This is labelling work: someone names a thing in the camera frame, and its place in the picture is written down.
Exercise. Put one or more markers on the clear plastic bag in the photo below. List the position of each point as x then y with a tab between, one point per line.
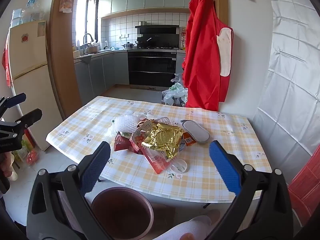
177	78

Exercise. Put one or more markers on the group of condiment bottles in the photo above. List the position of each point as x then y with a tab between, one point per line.
183	40

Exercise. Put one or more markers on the red plastic bag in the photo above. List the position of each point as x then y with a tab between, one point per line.
7	70

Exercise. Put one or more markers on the black built-in oven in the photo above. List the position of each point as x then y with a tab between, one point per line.
150	67

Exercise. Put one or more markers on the orange snack packet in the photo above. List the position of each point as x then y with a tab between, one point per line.
188	142

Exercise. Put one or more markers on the white electric kettle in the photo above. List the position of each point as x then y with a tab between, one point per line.
104	45

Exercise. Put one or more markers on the green printed plastic bag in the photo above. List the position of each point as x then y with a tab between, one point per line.
175	92

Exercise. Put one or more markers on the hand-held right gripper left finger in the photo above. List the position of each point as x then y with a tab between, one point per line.
96	165

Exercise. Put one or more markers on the red net bag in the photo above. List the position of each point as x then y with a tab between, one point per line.
32	158

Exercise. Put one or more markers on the gold foil wrapper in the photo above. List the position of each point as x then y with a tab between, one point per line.
162	137

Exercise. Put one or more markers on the green food package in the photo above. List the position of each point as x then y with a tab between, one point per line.
22	152

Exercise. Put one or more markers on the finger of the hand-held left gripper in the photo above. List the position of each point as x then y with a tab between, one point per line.
33	116
16	98

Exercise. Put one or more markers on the pile of clear plastic bottles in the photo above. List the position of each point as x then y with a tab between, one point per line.
27	12

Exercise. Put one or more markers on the grey insole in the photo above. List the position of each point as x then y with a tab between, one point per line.
197	132

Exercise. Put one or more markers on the clear plastic dome lid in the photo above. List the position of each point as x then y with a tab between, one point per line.
178	166

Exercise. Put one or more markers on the white wall sheet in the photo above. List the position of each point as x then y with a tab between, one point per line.
292	67

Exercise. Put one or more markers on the person's left hand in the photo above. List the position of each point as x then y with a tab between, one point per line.
6	166

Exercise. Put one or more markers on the black wok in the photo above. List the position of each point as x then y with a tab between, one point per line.
141	42

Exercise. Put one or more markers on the cream refrigerator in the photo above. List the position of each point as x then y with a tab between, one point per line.
30	80

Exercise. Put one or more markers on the steel kitchen faucet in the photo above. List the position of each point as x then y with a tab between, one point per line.
87	37

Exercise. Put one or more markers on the black range hood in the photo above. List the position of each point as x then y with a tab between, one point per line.
157	32

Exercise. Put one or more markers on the kitchen window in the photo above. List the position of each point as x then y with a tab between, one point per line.
86	20

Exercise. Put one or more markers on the white cloth pad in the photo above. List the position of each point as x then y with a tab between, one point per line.
225	52

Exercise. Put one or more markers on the wooden door frame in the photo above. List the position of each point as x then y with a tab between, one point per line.
60	67

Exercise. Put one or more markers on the grey lower kitchen cabinets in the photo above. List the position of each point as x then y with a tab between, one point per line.
100	72

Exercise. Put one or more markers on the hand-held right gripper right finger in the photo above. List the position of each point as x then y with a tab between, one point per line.
225	167

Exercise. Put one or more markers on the small steel pot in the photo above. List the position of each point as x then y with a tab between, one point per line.
143	23

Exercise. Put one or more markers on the red textured panel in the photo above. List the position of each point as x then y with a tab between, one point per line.
307	187

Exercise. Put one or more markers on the steel lidded pot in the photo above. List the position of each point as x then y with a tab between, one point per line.
128	46

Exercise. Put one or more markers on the red apron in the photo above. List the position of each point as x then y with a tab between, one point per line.
202	62

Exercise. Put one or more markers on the yellow checked floral tablecloth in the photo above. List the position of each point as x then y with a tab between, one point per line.
212	170

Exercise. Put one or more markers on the white foam fruit net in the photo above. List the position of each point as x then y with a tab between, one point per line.
126	123

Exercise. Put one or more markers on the dark red snack packet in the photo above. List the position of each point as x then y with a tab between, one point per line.
122	142

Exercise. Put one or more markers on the red strawberry print packet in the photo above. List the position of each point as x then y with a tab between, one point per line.
155	161

